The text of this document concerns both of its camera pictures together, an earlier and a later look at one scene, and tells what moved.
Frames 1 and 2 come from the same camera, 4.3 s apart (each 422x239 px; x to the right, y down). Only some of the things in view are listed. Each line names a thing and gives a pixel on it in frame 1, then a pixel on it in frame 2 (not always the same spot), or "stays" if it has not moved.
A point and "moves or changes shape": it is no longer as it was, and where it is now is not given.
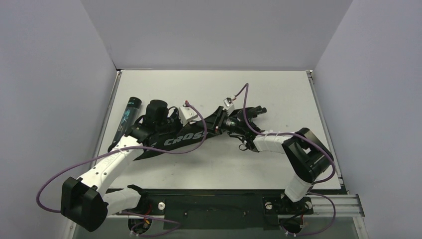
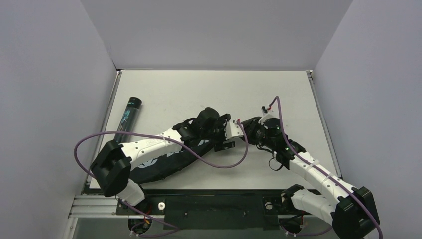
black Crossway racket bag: (186, 134) moves or changes shape
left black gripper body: (177, 122) -> (223, 136)
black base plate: (220, 209) stays
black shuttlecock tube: (133, 105) stays
